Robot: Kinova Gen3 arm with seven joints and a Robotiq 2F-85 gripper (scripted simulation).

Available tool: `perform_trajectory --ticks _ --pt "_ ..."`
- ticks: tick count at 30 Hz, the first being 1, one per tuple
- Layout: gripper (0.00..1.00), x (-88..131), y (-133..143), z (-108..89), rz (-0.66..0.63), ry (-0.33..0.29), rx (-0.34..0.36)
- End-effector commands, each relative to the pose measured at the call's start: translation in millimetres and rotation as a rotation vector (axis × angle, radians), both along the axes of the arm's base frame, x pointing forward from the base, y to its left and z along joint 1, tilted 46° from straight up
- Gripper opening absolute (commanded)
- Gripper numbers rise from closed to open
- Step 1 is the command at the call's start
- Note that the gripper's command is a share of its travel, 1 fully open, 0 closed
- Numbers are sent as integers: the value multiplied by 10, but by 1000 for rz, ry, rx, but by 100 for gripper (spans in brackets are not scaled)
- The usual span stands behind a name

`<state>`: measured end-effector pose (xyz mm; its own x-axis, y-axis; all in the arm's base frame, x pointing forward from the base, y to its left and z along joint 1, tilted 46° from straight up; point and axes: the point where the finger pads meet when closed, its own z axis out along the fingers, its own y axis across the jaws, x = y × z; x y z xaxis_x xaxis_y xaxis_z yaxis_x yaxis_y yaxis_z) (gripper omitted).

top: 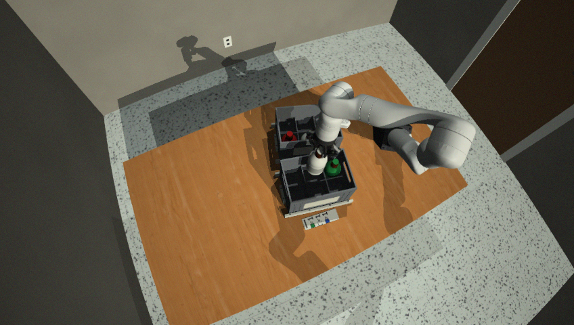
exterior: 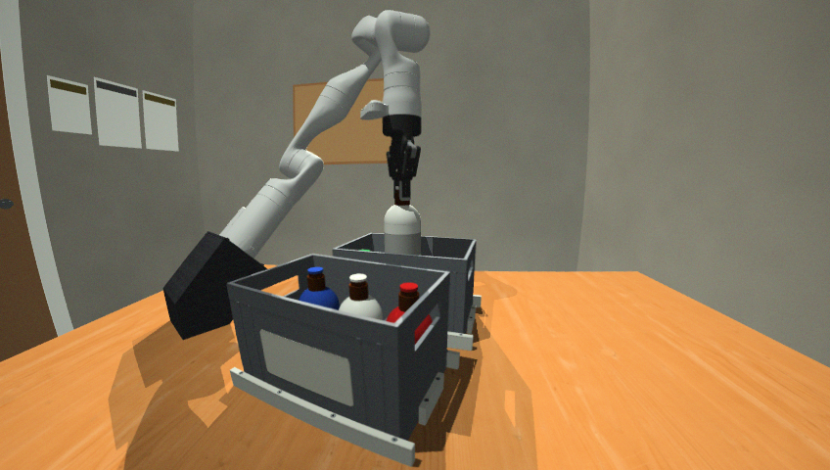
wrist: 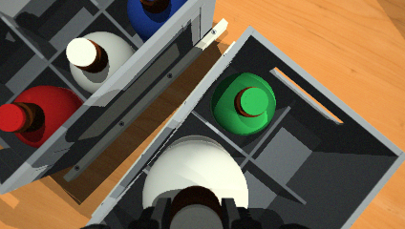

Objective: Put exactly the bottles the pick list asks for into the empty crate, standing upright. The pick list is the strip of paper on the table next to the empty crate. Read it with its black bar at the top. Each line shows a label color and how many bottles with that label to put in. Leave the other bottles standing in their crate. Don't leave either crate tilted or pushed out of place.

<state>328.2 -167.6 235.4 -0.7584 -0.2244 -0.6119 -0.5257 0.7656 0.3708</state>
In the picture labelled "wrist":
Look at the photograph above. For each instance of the white bottle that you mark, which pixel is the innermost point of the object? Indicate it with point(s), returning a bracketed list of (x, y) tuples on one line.
[(96, 57), (196, 172)]

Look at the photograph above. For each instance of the red bottle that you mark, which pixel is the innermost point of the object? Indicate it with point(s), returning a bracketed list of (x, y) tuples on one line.
[(38, 112)]

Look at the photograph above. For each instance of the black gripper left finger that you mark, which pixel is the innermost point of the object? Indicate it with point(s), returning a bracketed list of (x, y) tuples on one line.
[(152, 217)]

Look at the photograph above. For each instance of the dark grey plastic crate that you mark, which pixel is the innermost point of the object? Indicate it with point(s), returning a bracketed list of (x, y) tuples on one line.
[(34, 36), (335, 169)]

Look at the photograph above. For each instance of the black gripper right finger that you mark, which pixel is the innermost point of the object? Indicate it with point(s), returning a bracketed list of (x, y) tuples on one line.
[(238, 217)]

